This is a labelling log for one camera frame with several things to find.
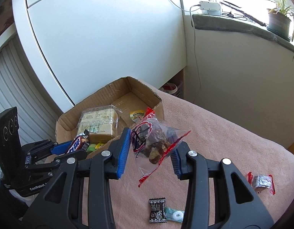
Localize clear pack of crackers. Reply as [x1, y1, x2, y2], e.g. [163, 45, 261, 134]
[76, 105, 122, 144]

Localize snickers chocolate bar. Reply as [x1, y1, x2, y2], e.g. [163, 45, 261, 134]
[66, 129, 90, 154]

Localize potted green plant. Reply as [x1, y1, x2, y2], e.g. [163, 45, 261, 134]
[266, 0, 294, 41]

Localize pale green round candy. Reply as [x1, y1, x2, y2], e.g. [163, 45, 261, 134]
[164, 207, 185, 223]

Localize red clear bag dark snack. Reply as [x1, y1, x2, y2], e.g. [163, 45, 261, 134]
[130, 108, 191, 187]

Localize white power adapter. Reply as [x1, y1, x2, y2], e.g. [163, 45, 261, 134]
[200, 1, 222, 16]

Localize small yellow sachet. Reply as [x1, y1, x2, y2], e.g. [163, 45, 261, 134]
[130, 110, 145, 123]

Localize small red wrapped candy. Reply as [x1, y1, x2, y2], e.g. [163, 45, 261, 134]
[247, 171, 276, 195]

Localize white refrigerator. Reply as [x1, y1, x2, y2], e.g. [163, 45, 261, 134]
[12, 0, 186, 112]

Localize black camera box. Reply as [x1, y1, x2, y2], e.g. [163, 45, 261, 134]
[0, 106, 22, 179]

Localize brown cardboard box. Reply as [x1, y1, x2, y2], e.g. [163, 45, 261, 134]
[55, 76, 165, 160]

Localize black patterned candy wrapper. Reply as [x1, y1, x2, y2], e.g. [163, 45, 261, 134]
[148, 198, 167, 223]

